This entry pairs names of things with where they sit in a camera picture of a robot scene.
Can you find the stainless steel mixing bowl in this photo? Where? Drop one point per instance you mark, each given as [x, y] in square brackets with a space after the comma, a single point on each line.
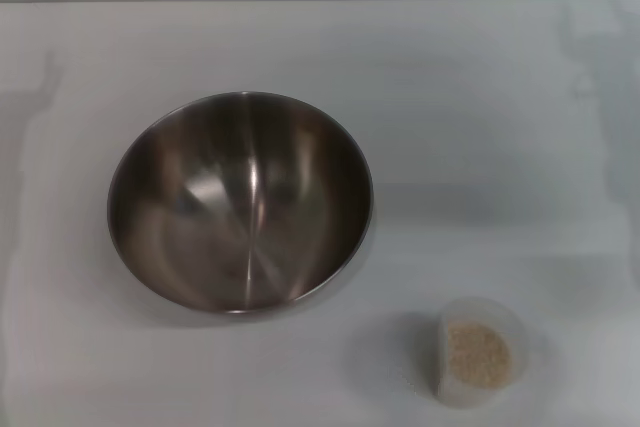
[240, 207]

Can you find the translucent plastic measuring cup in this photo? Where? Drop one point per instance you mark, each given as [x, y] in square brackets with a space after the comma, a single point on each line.
[517, 327]

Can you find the beige uncooked rice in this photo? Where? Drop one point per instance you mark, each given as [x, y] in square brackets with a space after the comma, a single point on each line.
[477, 354]

